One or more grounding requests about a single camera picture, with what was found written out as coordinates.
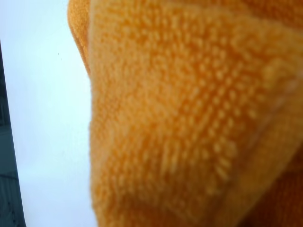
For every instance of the orange terry towel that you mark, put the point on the orange terry towel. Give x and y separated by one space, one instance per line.
197 111

